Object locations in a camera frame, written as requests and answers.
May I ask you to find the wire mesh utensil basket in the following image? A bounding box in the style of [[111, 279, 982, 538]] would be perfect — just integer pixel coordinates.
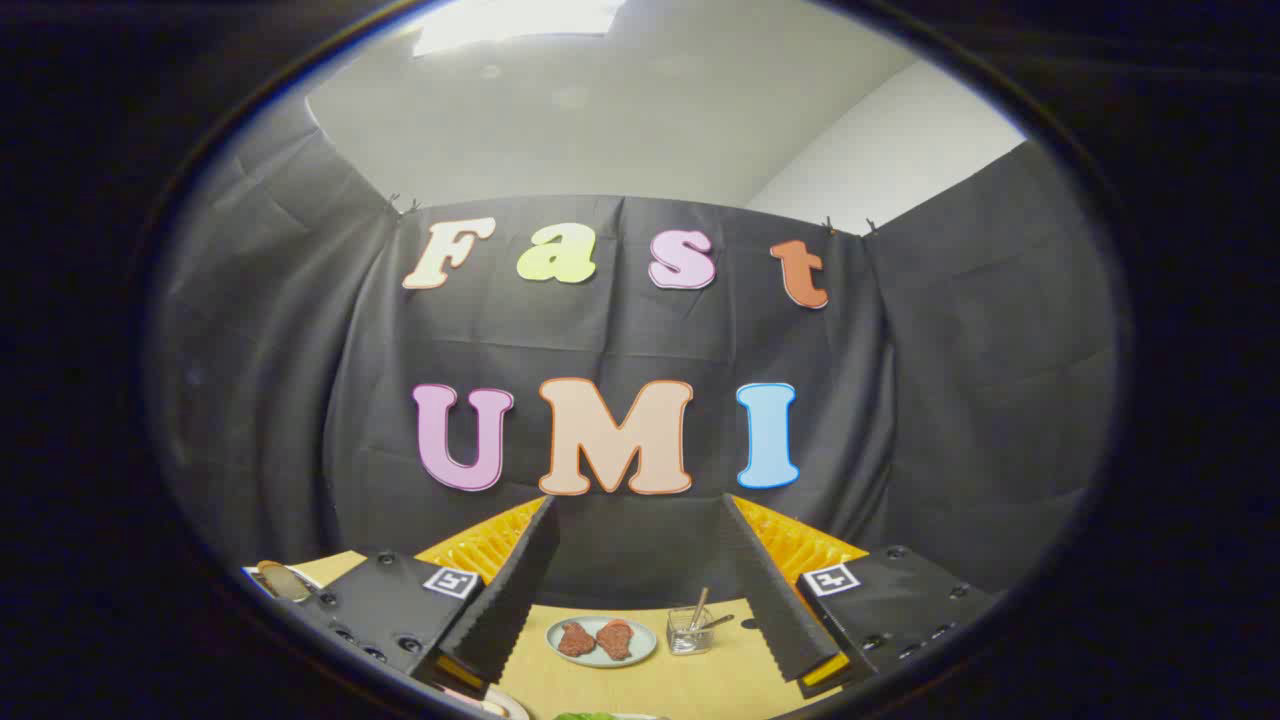
[[667, 605, 715, 657]]

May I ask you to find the plain white bread slice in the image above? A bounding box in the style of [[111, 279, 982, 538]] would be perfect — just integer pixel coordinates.
[[258, 560, 313, 603]]

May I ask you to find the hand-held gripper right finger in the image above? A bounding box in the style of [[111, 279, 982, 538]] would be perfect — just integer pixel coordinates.
[[720, 493, 1001, 701]]

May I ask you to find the black backdrop cloth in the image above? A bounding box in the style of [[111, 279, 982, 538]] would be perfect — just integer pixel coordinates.
[[150, 100, 1121, 611]]

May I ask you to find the light blue oval plate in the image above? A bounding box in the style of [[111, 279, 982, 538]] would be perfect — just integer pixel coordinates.
[[545, 614, 659, 669]]

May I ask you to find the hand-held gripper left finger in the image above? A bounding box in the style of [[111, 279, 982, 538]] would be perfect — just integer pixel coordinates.
[[300, 495, 561, 701]]

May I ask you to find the white toaster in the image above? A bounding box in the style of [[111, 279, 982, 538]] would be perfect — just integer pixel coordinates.
[[240, 563, 326, 606]]

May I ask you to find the beige round plate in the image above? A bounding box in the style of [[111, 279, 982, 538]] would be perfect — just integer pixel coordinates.
[[440, 685, 531, 720]]

